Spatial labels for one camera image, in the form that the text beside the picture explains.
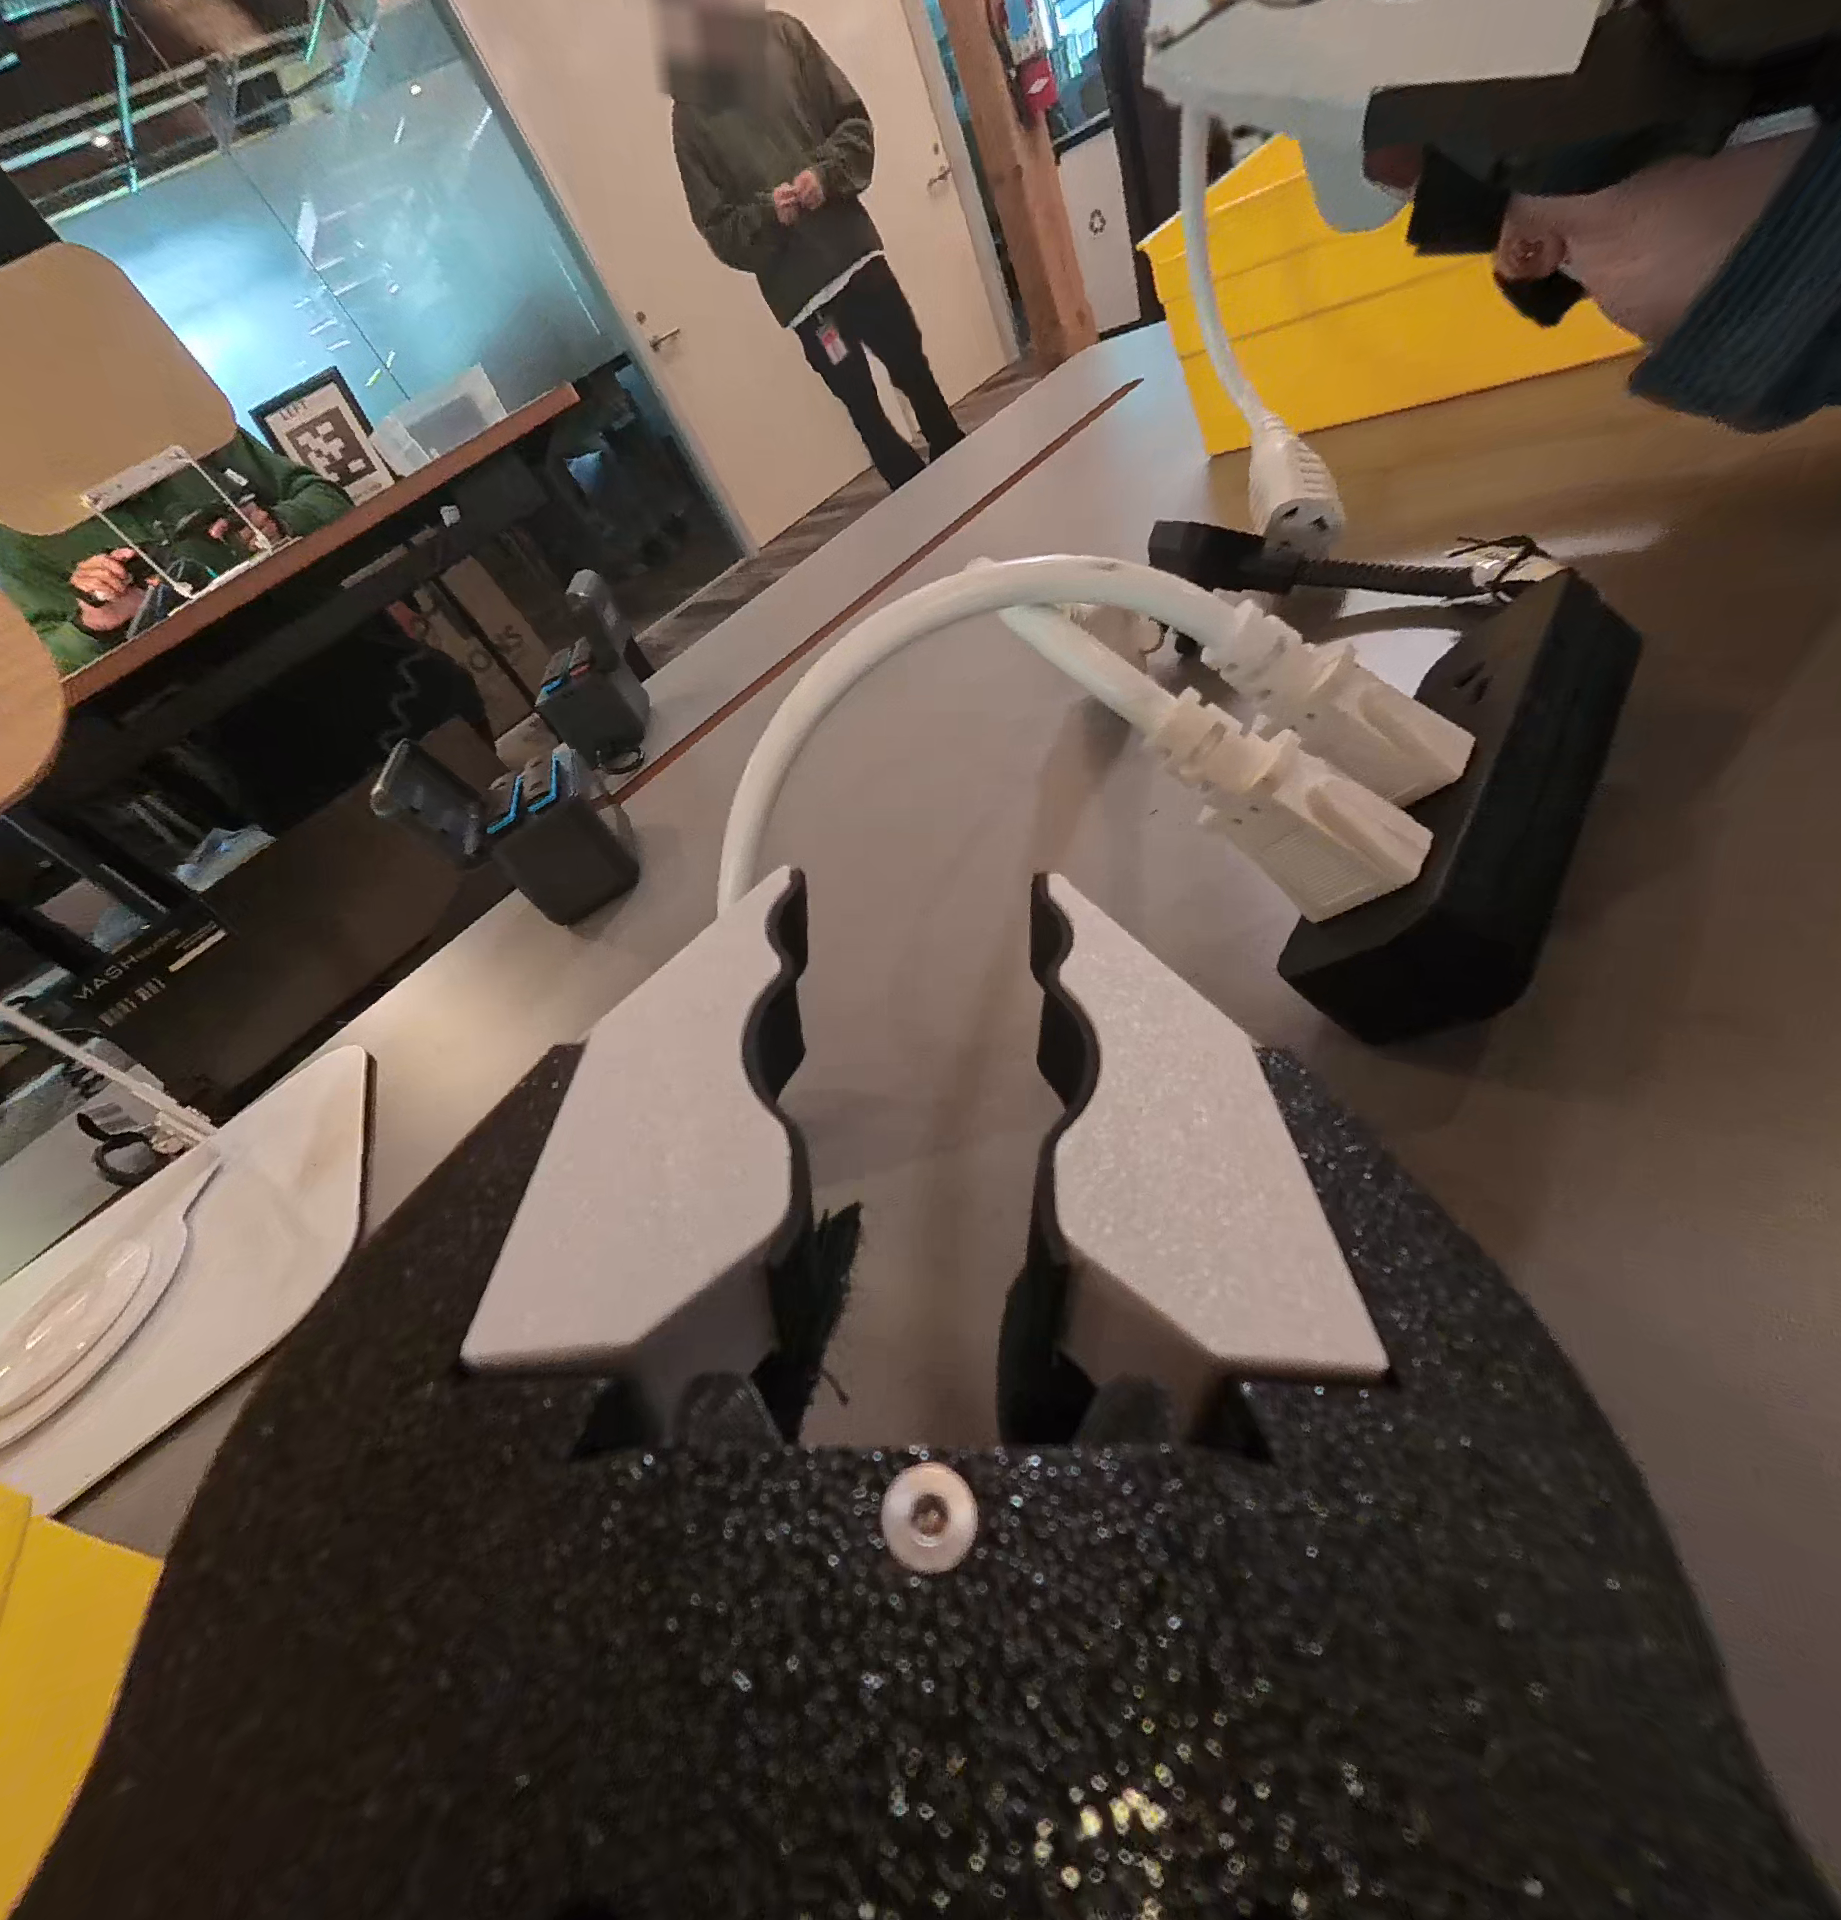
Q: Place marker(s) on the yellow plastic bin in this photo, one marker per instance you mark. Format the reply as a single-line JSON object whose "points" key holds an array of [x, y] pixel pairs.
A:
{"points": [[35, 1680], [1384, 300]]}

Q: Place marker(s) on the person's right forearm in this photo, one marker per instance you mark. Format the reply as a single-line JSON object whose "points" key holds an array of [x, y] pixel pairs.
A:
{"points": [[1788, 300]]}

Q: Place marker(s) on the black cardboard box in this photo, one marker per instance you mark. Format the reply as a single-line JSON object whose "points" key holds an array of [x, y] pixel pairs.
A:
{"points": [[261, 960]]}

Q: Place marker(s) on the wooden post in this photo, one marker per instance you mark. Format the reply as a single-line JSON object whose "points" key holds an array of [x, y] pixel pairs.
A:
{"points": [[1033, 225]]}

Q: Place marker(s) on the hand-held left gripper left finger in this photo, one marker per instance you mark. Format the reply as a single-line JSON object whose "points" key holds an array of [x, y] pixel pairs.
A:
{"points": [[650, 1170]]}

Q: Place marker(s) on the black power strip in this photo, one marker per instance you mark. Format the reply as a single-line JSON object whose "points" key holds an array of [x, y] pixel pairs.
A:
{"points": [[1505, 841]]}

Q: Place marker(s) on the clear plastic box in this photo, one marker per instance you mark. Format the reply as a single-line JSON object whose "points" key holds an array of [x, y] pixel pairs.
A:
{"points": [[440, 420]]}

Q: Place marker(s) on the black battery charger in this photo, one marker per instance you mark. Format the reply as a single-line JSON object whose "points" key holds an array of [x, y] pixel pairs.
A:
{"points": [[560, 855], [597, 690]]}

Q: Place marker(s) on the person's right hand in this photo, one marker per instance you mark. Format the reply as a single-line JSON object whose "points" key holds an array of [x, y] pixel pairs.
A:
{"points": [[1668, 225]]}

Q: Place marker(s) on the white recycling bin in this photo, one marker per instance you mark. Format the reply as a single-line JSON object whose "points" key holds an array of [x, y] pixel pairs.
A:
{"points": [[1100, 279]]}

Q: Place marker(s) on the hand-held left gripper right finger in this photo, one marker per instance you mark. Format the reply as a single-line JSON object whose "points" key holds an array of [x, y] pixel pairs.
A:
{"points": [[1204, 1185]]}

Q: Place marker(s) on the long wooden table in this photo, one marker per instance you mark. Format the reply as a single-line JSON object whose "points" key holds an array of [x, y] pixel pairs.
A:
{"points": [[411, 488]]}

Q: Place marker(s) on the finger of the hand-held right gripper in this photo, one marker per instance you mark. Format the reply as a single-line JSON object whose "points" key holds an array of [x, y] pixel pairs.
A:
{"points": [[1281, 74]]}

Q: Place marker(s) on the framed marker tag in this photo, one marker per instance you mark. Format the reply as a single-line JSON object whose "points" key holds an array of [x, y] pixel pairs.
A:
{"points": [[324, 439]]}

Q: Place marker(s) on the red fire extinguisher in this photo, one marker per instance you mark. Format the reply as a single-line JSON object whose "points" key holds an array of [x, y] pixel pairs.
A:
{"points": [[1033, 69]]}

